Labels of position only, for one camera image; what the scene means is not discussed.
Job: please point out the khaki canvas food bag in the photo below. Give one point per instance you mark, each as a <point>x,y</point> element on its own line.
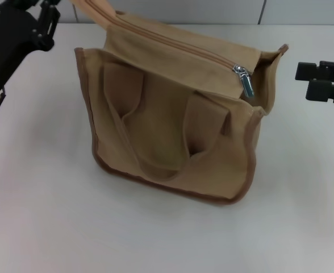
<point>170,128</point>

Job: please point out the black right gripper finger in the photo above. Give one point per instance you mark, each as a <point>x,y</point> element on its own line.
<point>319,90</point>
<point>306,71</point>

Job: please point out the silver metal zipper pull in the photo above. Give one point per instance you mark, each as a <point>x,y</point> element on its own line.
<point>246,84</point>

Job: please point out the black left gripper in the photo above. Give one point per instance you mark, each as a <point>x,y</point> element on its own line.
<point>8,48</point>

